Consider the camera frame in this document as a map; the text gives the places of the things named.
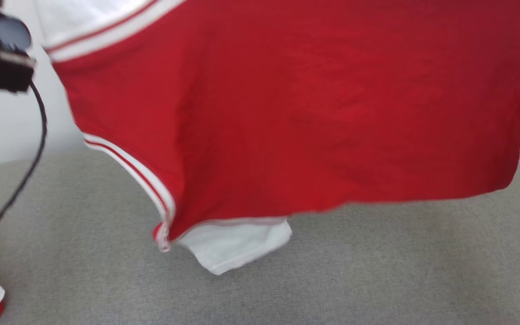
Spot red jersey with striped trim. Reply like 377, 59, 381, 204
34, 0, 520, 276

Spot thin black cable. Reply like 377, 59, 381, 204
0, 80, 48, 242

